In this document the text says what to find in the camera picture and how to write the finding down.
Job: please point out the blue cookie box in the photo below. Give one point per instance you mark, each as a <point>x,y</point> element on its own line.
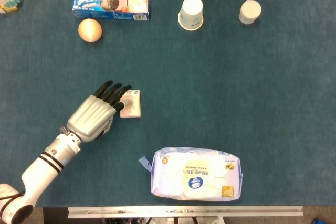
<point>110,6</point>

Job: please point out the aluminium frame rail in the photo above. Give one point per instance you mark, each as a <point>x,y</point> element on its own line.
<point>183,211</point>

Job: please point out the clear snack container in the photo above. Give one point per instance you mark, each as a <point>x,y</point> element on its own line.
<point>13,2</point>

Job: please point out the round golden ball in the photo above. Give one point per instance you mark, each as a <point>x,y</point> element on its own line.
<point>90,30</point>

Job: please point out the small blue object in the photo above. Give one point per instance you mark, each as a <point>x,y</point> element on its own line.
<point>319,221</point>

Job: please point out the small white box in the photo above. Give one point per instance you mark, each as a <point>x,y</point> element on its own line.
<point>132,106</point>

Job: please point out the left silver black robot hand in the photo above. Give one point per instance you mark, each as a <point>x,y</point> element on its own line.
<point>94,116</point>

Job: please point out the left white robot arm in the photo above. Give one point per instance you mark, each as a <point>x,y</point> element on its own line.
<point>39,171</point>

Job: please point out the wet wipes pack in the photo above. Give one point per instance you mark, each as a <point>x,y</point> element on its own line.
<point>197,174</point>

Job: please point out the white paper cup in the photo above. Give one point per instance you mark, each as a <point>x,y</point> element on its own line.
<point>191,12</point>

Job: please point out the small white lidded bottle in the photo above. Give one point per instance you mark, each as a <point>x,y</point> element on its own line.
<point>249,12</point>

